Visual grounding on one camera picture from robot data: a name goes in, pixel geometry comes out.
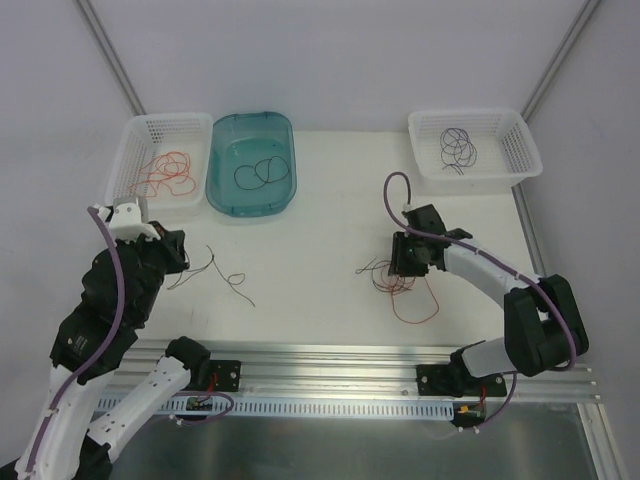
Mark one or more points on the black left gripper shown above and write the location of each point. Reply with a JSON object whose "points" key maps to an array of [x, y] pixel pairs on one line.
{"points": [[173, 247]]}

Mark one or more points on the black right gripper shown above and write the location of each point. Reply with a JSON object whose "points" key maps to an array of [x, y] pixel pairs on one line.
{"points": [[400, 255]]}

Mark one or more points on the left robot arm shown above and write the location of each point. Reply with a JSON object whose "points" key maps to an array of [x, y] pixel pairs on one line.
{"points": [[119, 291]]}

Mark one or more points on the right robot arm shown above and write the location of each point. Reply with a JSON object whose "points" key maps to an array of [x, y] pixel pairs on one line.
{"points": [[543, 328]]}

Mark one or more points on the white plastic basket right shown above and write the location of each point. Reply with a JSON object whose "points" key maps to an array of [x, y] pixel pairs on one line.
{"points": [[473, 151]]}

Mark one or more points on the white plastic basket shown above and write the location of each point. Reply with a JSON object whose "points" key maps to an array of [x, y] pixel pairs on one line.
{"points": [[473, 151], [163, 158]]}

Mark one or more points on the teal transparent plastic tub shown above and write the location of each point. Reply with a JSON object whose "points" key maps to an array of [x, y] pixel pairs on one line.
{"points": [[252, 165]]}

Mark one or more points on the white plastic basket left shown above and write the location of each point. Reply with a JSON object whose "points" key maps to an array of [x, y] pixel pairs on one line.
{"points": [[163, 158]]}

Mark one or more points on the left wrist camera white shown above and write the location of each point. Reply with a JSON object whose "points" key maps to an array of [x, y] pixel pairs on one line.
{"points": [[127, 219]]}

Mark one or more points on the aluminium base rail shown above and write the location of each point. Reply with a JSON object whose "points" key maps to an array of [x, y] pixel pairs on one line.
{"points": [[348, 371]]}

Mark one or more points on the white slotted cable duct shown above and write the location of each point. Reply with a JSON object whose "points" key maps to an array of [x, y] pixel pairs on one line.
{"points": [[333, 408]]}

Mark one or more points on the aluminium frame post left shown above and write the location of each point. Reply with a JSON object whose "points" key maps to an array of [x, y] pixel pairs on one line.
{"points": [[110, 56]]}

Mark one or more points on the aluminium frame post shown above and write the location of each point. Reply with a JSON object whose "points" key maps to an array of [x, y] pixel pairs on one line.
{"points": [[110, 56], [560, 56]]}

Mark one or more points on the aluminium frame post right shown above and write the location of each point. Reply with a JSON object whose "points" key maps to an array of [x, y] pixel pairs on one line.
{"points": [[560, 56]]}

